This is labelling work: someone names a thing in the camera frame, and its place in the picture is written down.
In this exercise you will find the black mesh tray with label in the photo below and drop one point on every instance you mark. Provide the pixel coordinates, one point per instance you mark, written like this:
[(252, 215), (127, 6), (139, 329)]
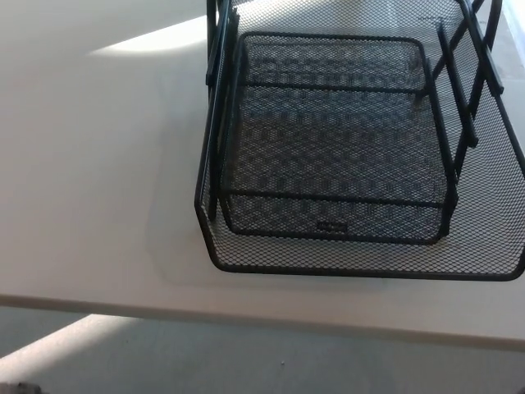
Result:
[(332, 226)]

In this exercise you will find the black mesh sliding drawer tray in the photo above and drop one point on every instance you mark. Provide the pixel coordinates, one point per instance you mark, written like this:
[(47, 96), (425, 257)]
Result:
[(484, 246)]

